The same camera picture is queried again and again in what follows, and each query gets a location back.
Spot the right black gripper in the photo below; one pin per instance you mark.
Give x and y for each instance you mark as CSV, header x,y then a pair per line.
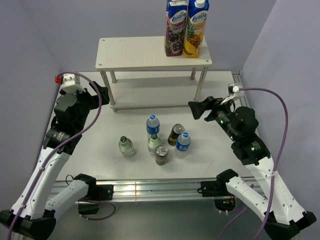
x,y
210,103

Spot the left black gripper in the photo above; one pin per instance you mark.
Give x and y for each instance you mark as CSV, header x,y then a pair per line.
x,y
93,99

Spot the black yellow drink can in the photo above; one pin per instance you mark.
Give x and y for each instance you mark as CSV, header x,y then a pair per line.
x,y
161,153
176,131

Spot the blue label water bottle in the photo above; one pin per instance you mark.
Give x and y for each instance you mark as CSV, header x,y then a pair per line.
x,y
152,125
182,145

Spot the clear green cap bottle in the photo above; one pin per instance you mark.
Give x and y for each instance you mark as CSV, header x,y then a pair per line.
x,y
153,142
126,147

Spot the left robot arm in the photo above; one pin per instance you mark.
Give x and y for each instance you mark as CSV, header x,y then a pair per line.
x,y
33,214

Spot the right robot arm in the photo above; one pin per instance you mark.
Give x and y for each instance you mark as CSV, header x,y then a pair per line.
x,y
282,215

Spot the white two-tier shelf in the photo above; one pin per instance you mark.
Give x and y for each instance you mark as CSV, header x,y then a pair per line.
x,y
139,74

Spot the grape juice carton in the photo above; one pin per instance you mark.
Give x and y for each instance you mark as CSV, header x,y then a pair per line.
x,y
176,16

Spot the pineapple juice carton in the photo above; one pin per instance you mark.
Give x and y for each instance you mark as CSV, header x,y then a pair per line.
x,y
196,22

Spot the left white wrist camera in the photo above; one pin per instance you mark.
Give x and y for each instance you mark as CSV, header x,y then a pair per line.
x,y
70,83

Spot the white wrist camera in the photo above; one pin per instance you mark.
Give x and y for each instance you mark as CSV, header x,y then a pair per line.
x,y
70,83
235,92

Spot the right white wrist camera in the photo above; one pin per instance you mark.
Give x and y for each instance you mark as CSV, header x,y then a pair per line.
x,y
235,92

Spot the right side aluminium rail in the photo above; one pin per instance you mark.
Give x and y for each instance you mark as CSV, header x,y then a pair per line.
x,y
236,75

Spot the aluminium mounting rail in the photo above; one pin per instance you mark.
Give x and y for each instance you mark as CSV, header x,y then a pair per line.
x,y
159,190

